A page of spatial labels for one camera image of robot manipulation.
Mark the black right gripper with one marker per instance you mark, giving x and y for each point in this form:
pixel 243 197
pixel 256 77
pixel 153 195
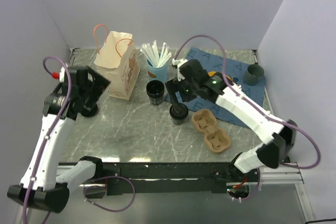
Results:
pixel 184 97

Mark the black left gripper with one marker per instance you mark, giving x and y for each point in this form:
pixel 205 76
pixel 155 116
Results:
pixel 99 83

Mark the black takeout coffee cup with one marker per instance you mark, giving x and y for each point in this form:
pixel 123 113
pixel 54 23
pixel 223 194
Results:
pixel 178 121

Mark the stack of black lids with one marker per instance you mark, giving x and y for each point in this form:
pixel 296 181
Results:
pixel 89 112

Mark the brown paper takeout bag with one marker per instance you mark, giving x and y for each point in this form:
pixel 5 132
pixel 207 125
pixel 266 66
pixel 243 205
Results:
pixel 117 61

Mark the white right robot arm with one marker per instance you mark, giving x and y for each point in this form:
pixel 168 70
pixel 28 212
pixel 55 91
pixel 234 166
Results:
pixel 276 135

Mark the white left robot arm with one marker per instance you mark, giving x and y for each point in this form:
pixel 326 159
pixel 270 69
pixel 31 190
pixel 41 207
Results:
pixel 41 188

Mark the blue straw holder cup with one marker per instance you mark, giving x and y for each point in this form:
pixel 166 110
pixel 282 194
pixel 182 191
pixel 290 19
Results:
pixel 160 73

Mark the orange dotted plate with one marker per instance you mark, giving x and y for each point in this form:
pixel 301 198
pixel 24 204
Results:
pixel 220 75

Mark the wrapped white straws bundle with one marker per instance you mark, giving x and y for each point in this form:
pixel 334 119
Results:
pixel 157 57

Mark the brown cardboard cup carrier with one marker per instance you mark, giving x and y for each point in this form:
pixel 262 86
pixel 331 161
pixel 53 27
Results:
pixel 215 138

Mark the blue alphabet placemat cloth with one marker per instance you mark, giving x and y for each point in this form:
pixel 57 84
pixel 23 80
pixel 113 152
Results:
pixel 234 69

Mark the dark green mug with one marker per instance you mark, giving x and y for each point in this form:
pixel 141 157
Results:
pixel 253 74

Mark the aluminium frame rail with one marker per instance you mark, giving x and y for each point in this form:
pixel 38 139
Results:
pixel 279 176

